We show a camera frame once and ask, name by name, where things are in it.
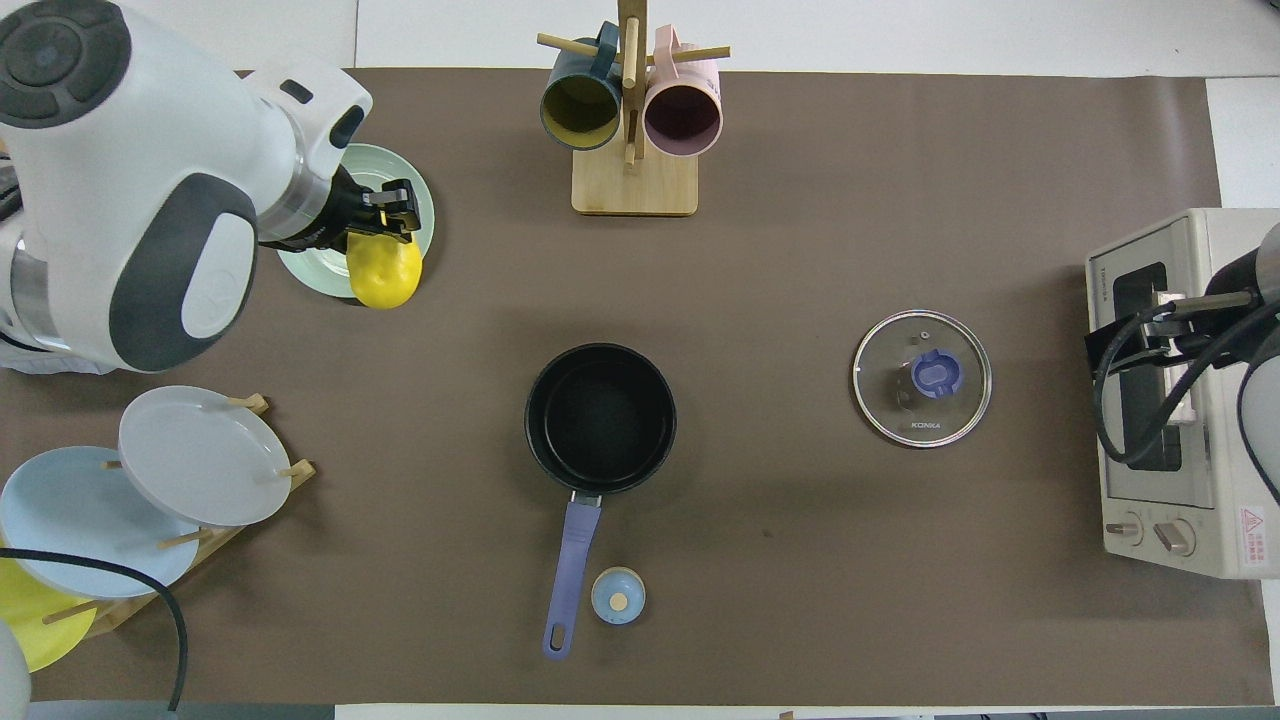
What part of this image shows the grey plate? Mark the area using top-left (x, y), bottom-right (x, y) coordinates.
top-left (118, 385), bottom-right (293, 528)

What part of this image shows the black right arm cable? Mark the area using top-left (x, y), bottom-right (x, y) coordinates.
top-left (1092, 300), bottom-right (1280, 501)

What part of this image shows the light blue plate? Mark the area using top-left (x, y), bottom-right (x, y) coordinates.
top-left (0, 446), bottom-right (201, 599)

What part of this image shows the yellow plate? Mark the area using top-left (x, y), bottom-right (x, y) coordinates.
top-left (0, 545), bottom-right (98, 673)

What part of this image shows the wooden mug tree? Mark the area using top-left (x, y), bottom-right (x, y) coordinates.
top-left (537, 0), bottom-right (731, 217)

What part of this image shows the black pot purple handle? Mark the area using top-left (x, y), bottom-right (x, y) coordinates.
top-left (524, 343), bottom-right (678, 661)

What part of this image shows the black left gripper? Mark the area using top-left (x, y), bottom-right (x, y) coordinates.
top-left (315, 168), bottom-right (421, 249)

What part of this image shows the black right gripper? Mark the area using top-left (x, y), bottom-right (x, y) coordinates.
top-left (1085, 290), bottom-right (1261, 376)

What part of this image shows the pink mug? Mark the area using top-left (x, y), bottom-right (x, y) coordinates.
top-left (643, 25), bottom-right (723, 158)

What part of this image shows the dark blue mug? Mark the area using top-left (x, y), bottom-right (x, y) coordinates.
top-left (540, 22), bottom-right (626, 152)

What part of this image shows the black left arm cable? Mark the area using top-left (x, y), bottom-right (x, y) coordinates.
top-left (0, 548), bottom-right (190, 713)

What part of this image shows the pale green plate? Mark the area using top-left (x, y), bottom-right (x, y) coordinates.
top-left (277, 143), bottom-right (436, 299)

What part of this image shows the brown paper table mat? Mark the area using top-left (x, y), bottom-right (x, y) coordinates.
top-left (0, 67), bottom-right (1276, 706)

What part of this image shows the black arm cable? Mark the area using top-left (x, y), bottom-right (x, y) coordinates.
top-left (1092, 300), bottom-right (1280, 501)
top-left (0, 548), bottom-right (190, 713)

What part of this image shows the beige toaster oven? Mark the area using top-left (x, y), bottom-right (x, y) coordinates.
top-left (1085, 207), bottom-right (1280, 581)

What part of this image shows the glass lid purple knob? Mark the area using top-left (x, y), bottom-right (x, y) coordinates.
top-left (853, 310), bottom-right (993, 449)

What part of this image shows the wooden plate rack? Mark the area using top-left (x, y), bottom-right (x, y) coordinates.
top-left (40, 393), bottom-right (317, 639)

